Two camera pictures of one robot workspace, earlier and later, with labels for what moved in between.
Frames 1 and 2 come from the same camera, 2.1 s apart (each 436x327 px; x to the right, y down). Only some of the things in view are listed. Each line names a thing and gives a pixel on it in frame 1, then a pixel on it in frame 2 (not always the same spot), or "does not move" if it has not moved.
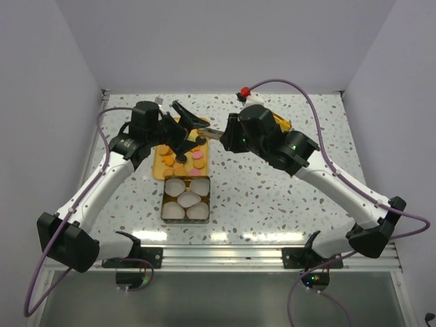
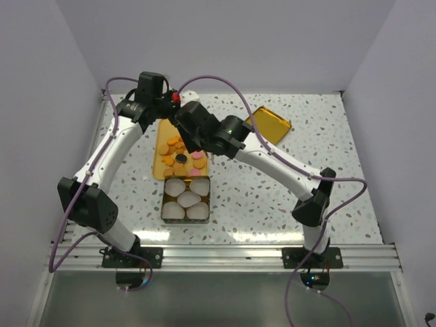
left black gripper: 180,145 -> 169,95
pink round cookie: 197,154 does not move
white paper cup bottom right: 198,211 does not move
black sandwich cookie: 180,159 does not move
